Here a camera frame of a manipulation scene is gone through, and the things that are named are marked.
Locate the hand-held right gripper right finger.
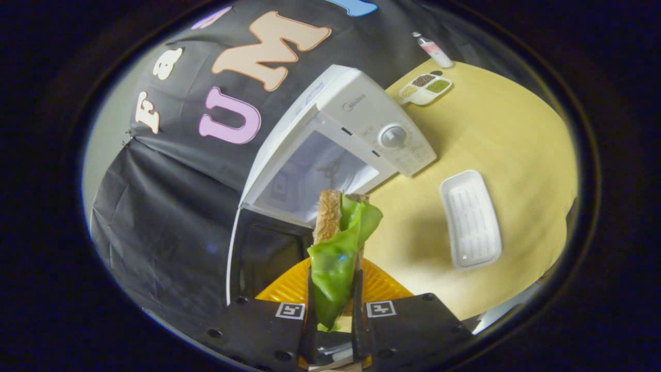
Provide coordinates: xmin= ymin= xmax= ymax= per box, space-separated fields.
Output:
xmin=352 ymin=257 xmax=474 ymax=369

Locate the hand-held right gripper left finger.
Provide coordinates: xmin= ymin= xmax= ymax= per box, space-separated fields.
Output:
xmin=203 ymin=257 xmax=318 ymax=370

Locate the sandwich with green lettuce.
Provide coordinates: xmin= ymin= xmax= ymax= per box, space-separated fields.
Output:
xmin=307 ymin=190 xmax=384 ymax=331

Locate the white microwave oven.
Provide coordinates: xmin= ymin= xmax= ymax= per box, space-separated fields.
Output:
xmin=226 ymin=65 xmax=437 ymax=305

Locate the white foam tray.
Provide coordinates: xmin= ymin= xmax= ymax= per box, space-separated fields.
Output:
xmin=439 ymin=169 xmax=503 ymax=272

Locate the black backdrop cloth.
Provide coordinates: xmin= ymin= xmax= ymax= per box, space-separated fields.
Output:
xmin=90 ymin=0 xmax=465 ymax=336

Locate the white divided condiment dish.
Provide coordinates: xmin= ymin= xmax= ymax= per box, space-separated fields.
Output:
xmin=398 ymin=72 xmax=453 ymax=106

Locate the clear bottle with pink label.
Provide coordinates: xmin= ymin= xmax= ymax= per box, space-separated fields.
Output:
xmin=412 ymin=32 xmax=454 ymax=69

